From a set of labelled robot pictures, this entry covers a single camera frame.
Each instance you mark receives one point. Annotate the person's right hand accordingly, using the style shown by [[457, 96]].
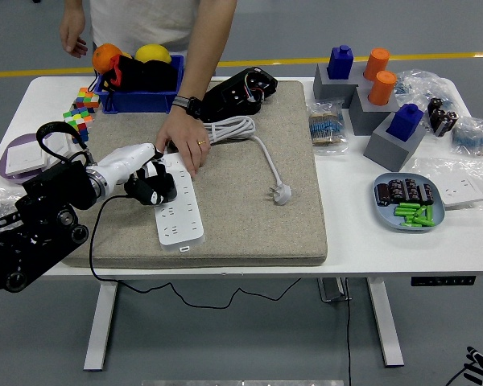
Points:
[[72, 32]]

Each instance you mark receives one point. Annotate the person's left hand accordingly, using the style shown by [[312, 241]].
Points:
[[185, 136]]

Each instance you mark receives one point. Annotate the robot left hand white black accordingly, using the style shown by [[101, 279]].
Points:
[[125, 161]]

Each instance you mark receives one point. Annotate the robot right hand white black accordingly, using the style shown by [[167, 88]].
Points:
[[482, 368]]

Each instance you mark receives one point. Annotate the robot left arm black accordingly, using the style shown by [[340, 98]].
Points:
[[44, 209]]

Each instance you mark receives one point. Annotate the person's right forearm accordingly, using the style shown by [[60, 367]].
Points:
[[74, 4]]

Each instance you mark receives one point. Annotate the black wristwatch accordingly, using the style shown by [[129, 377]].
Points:
[[188, 105]]

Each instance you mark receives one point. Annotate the orange fruit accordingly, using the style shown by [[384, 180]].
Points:
[[105, 56]]

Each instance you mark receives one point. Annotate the blue plastic bin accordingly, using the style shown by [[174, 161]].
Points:
[[141, 102]]

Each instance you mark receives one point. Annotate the large colourful puzzle cube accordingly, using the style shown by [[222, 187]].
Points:
[[78, 120]]

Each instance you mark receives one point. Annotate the small colourful puzzle cube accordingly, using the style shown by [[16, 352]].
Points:
[[87, 98]]

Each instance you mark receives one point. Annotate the black pouch with red trim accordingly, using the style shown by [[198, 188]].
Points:
[[145, 76]]

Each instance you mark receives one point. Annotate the yellow lemon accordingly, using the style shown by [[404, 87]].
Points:
[[153, 53]]

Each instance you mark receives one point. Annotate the black table control panel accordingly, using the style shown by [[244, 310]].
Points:
[[442, 280]]

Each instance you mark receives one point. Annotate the grey-brown mat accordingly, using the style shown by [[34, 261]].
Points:
[[233, 225]]

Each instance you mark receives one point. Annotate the white table leg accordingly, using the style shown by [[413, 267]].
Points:
[[100, 321], [384, 321]]

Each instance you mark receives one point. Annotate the purple plate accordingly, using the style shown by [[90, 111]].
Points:
[[8, 177]]

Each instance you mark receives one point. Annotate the clear bag of metal nuts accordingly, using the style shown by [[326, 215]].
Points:
[[0, 201]]

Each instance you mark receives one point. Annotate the clear bag of striped resistors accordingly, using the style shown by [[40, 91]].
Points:
[[327, 128]]

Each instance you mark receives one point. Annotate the grey block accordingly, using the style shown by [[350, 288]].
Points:
[[331, 90], [387, 150], [367, 118]]

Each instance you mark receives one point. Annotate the blue peg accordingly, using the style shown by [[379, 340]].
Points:
[[340, 62], [405, 122]]

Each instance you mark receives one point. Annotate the blue-grey plate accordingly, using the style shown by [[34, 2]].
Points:
[[387, 217]]

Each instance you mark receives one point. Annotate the large clear plastic bag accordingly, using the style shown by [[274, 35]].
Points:
[[480, 169]]

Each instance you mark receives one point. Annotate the orange cylinder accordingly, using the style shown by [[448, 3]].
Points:
[[376, 64], [382, 88]]

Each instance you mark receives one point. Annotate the clear bag of blue resistors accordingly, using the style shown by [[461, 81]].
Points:
[[469, 138]]

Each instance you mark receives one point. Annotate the crumpled clear bag with resistors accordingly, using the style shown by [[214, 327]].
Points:
[[419, 86]]

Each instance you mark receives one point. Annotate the loose black capacitor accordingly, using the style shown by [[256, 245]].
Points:
[[449, 122], [434, 106], [438, 120]]

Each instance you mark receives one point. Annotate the white wall switch panel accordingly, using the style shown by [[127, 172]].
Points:
[[60, 144], [24, 158]]

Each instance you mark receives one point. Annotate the metal bracket under table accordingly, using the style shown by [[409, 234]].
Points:
[[332, 289]]

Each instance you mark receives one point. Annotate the white wall socket panel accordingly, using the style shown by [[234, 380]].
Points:
[[461, 192]]

